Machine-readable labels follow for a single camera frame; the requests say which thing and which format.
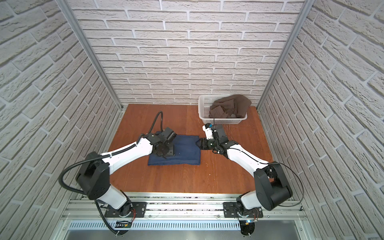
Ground blue denim jeans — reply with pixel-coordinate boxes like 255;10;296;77
148;135;201;166

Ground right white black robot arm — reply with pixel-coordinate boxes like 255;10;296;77
196;124;293;218

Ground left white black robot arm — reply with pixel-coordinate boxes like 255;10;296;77
77;128;177;217

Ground brown trousers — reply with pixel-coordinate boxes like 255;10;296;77
209;95;252;119

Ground white plastic laundry basket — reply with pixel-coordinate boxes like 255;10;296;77
197;95;249;125

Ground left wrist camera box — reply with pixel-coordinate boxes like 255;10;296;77
161;128;177;143

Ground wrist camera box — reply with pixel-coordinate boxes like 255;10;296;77
161;128;177;143
203;123;214;140

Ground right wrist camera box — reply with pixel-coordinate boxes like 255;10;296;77
203;123;214;140

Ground aluminium mounting rail frame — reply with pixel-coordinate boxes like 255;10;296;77
50;191;316;240

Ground left black corrugated cable hose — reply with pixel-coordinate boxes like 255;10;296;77
58;110;164;236

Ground right thin black cable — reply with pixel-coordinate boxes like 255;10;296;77
236;146;305;238

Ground left aluminium corner post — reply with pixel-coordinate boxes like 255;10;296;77
57;0;124;111

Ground aluminium corner post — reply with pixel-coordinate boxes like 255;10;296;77
257;0;315;111
57;0;124;111

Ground right aluminium corner post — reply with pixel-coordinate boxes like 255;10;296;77
257;0;315;111

